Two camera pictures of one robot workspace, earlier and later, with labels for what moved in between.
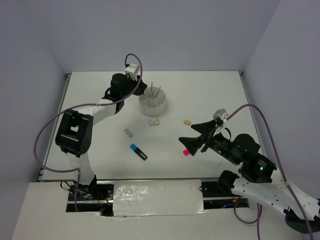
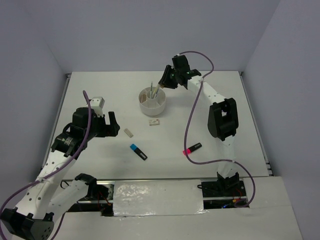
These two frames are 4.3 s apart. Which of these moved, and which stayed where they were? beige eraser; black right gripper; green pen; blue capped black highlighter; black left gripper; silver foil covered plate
Moved: black left gripper; black right gripper
Stayed: silver foil covered plate; blue capped black highlighter; green pen; beige eraser
